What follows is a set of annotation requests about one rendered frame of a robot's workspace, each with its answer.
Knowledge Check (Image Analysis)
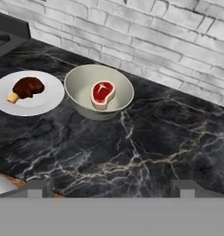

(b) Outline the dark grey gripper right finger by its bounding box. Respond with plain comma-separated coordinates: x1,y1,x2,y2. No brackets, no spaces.
171,179,224,198

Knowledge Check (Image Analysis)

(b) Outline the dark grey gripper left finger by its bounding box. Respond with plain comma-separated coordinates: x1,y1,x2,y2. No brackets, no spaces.
0,179,53,198

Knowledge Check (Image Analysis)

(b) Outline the white round plate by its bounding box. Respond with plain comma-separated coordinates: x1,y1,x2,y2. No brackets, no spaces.
0,70,65,117

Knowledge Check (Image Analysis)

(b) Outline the pale grey bowl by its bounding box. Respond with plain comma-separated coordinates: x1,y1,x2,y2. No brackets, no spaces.
64,64,136,122

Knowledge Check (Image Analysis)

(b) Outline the dark brown cooked steak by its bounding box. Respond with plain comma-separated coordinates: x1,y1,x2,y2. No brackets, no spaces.
6,77,46,104

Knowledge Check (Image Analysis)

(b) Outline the raw red steak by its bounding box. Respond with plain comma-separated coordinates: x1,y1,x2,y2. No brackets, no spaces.
90,80,116,111

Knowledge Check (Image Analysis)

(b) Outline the black hob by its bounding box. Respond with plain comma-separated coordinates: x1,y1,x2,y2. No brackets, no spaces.
0,9,32,63

